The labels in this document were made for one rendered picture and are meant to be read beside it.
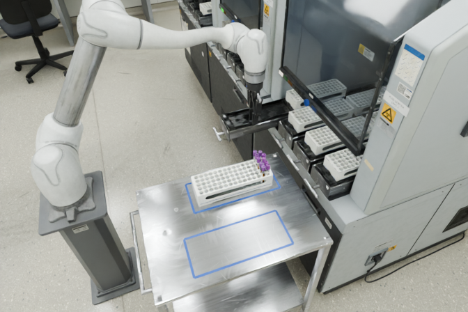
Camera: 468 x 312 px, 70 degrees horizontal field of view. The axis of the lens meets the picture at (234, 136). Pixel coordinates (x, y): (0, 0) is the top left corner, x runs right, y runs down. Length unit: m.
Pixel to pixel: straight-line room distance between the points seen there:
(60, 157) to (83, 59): 0.37
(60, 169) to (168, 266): 0.54
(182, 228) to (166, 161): 1.40
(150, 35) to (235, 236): 0.73
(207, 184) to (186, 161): 1.32
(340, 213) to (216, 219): 0.49
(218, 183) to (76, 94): 0.64
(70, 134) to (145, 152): 1.25
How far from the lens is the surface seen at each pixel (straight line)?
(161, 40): 1.20
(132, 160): 2.66
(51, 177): 1.40
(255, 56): 1.35
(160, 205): 1.29
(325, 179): 1.39
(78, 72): 1.39
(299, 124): 1.52
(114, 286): 2.07
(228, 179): 1.26
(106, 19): 1.15
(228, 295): 1.69
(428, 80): 1.02
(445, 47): 0.99
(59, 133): 1.51
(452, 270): 2.36
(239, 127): 1.58
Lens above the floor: 1.84
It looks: 43 degrees down
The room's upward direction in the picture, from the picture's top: 1 degrees counter-clockwise
